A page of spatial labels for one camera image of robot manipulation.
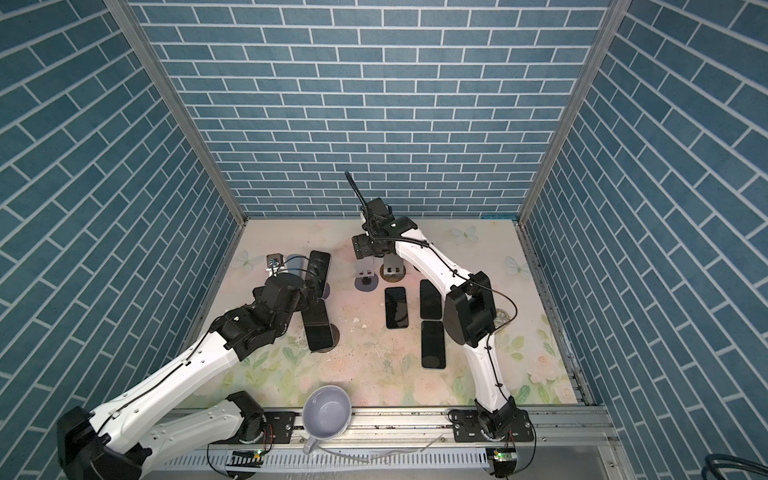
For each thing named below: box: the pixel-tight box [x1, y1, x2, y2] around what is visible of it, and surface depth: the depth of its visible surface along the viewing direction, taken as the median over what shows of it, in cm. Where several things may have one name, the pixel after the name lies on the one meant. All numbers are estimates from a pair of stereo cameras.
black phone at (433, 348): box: [421, 320, 446, 369], surface depth 88 cm
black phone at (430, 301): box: [420, 279, 442, 320], surface depth 101 cm
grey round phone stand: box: [354, 255, 379, 292], surface depth 101 cm
